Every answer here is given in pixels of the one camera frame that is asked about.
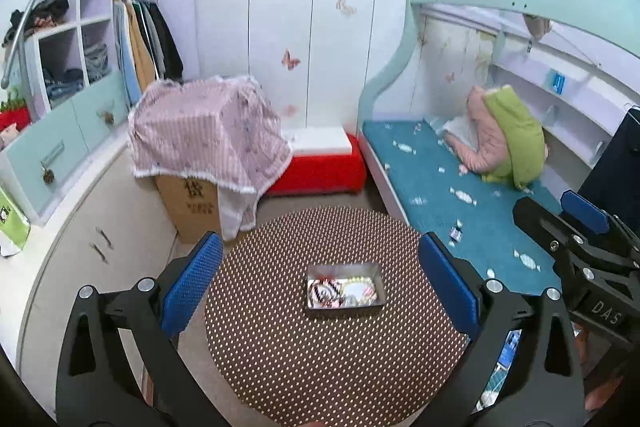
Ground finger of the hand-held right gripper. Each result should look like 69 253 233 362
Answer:
560 191 640 268
513 196 608 293

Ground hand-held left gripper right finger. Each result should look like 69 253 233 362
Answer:
417 232 586 427

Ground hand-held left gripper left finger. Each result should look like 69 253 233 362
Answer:
55 232 224 427

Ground metal tin box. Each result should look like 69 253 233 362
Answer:
305 263 387 319

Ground cardboard box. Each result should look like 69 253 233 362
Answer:
155 174 223 245

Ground teal bed mattress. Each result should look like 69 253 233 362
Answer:
362 119 566 297

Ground pink jacket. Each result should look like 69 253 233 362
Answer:
444 87 502 174

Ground round polka-dot table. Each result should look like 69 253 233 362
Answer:
204 206 483 425

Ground white low cabinet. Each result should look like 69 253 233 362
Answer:
20 137 182 408

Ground pink checked cloth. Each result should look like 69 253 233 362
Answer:
127 76 295 242

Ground red storage bench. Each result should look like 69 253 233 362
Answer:
264 127 367 198

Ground green white bag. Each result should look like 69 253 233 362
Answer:
0 187 32 258

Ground pink hanging item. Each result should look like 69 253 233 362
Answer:
524 13 553 40

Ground teal drawer unit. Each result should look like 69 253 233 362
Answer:
0 72 132 228

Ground folded blue clothes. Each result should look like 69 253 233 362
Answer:
42 68 85 102

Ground patterned folded fabric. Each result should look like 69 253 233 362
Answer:
82 43 111 82

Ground row of hanging clothes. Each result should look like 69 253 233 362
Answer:
112 0 185 108

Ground white wardrobe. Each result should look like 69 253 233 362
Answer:
194 0 417 134

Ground dark clothes pile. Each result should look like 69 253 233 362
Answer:
4 0 71 48

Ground black white striped bracelet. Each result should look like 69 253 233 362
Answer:
309 279 346 309

